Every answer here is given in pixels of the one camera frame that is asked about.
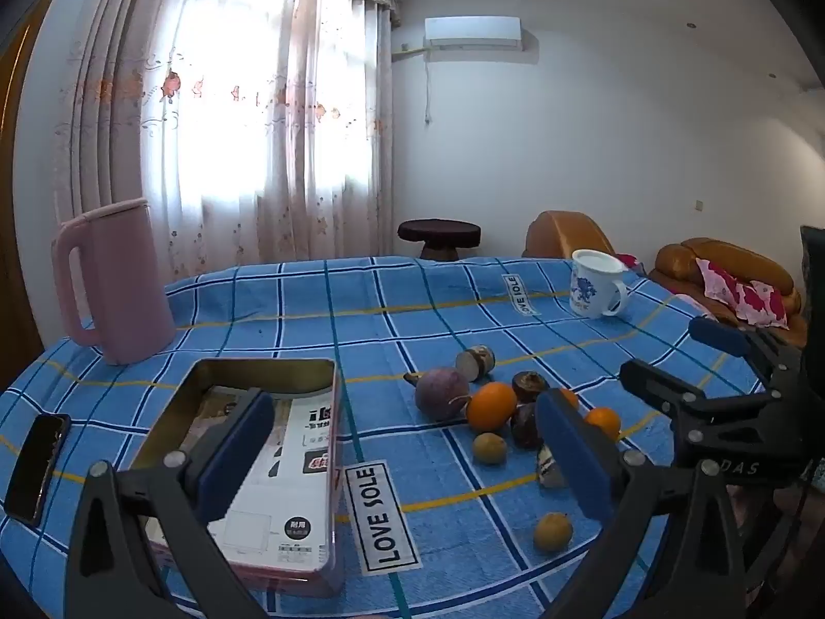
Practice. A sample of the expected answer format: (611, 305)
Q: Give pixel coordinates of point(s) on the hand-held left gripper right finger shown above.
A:
(573, 458)

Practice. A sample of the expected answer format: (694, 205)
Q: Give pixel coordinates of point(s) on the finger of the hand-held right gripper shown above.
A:
(657, 383)
(718, 335)

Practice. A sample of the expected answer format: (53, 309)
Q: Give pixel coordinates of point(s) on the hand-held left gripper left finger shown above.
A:
(235, 458)

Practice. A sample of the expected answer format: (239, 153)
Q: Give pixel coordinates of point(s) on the small orange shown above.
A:
(604, 423)
(568, 398)

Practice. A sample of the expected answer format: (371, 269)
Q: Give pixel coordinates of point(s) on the dark wrinkled passion fruit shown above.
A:
(525, 427)
(530, 385)

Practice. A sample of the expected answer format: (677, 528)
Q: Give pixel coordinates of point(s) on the small yellow-brown fruit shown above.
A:
(553, 532)
(490, 448)

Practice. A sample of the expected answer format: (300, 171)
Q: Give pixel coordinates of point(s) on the pink metal tin box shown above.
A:
(258, 374)

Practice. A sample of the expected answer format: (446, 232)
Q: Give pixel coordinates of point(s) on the large orange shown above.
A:
(491, 407)

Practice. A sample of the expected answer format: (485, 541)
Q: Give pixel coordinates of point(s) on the purple round radish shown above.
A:
(441, 393)

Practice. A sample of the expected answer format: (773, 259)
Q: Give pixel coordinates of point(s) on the pink floral pillow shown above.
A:
(747, 293)

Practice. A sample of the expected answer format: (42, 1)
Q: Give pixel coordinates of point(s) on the printed paper card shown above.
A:
(296, 464)

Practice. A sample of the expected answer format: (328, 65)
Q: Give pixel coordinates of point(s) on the orange leather sofa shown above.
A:
(728, 255)

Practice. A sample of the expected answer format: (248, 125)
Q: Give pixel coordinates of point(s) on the red floral cushion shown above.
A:
(630, 264)

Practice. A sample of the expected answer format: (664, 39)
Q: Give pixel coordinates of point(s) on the white mug blue print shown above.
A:
(590, 287)

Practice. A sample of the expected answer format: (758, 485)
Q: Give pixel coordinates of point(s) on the cut brown root piece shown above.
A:
(475, 362)

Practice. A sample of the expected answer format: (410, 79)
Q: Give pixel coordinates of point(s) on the wooden chair back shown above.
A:
(561, 232)

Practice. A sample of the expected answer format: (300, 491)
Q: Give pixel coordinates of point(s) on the black smartphone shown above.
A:
(35, 471)

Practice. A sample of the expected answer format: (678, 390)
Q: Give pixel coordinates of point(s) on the pink plastic jug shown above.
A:
(122, 284)

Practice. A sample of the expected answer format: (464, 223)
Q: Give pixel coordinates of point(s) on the blue plaid tablecloth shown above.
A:
(419, 309)

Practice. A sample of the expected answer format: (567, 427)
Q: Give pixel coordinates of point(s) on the wooden door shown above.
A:
(19, 309)

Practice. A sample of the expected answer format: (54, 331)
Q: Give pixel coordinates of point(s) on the dark round stool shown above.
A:
(438, 232)

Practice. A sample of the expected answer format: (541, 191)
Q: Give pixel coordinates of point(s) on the sheer floral curtain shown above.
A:
(225, 142)

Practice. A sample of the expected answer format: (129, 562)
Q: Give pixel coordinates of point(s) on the white air conditioner pipe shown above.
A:
(427, 90)

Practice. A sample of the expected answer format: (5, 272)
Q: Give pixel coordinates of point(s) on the white air conditioner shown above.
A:
(472, 31)

